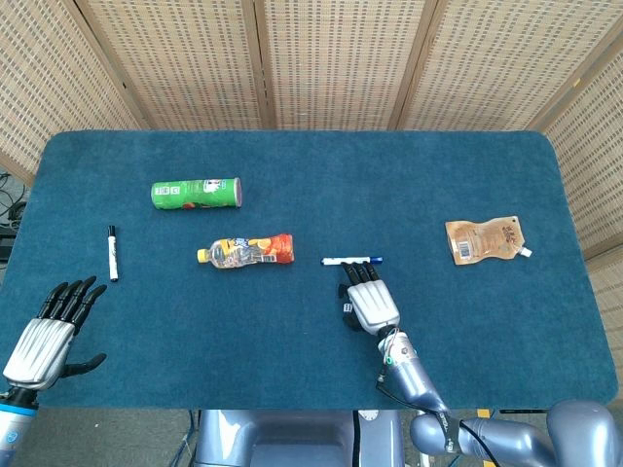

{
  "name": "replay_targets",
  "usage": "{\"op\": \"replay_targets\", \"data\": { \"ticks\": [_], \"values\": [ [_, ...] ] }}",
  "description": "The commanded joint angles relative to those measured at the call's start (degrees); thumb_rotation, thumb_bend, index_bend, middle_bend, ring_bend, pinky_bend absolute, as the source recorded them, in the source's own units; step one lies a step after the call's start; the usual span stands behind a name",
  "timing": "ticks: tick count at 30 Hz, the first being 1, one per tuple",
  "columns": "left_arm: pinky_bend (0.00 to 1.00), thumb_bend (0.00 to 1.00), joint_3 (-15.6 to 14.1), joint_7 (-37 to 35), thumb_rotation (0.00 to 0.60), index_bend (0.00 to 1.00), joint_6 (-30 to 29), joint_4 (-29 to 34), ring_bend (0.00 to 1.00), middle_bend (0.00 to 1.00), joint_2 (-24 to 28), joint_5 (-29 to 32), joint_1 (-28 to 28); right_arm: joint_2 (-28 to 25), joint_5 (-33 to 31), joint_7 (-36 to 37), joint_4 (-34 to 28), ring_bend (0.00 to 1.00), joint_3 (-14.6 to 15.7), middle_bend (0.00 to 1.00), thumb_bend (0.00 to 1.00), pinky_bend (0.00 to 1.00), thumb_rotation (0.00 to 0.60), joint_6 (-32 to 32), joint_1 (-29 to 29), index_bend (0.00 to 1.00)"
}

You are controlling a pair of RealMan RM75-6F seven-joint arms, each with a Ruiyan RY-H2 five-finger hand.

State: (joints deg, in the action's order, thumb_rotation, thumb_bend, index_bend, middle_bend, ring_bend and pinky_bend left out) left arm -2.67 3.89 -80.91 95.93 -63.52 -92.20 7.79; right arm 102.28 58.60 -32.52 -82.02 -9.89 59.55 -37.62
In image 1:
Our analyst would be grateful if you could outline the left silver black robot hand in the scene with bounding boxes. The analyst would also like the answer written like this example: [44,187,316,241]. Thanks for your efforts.
[2,275,108,391]

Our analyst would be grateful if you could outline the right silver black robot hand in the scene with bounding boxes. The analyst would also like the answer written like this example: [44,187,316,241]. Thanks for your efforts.
[336,261,402,337]

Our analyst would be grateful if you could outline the blue whiteboard marker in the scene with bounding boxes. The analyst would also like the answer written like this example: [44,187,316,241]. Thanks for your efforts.
[320,255,384,267]

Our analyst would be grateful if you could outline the black whiteboard marker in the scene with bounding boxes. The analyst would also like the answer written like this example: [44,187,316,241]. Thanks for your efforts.
[106,225,120,283]

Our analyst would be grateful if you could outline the brown spouted pouch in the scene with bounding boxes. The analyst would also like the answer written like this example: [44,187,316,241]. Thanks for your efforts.
[444,215,533,267]

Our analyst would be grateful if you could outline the blue felt tablecloth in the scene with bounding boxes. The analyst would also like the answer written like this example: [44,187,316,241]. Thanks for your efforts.
[0,129,615,411]

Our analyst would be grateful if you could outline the clear drink bottle yellow cap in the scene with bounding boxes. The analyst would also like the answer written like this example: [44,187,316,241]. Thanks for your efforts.
[196,233,295,270]

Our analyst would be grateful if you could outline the grey-blue robot torso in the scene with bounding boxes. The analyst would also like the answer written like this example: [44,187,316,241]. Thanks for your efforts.
[194,409,405,467]

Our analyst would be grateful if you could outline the green chips can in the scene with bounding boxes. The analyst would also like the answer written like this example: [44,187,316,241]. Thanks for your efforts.
[150,176,243,211]

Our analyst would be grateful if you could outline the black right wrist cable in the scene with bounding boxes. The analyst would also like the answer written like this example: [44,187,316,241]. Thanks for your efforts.
[375,372,493,456]

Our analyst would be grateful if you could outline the black floor cables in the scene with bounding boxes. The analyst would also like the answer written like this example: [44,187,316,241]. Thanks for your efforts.
[0,172,28,264]

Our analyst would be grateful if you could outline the blue floor cable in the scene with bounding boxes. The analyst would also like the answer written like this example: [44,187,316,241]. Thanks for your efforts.
[175,411,197,467]

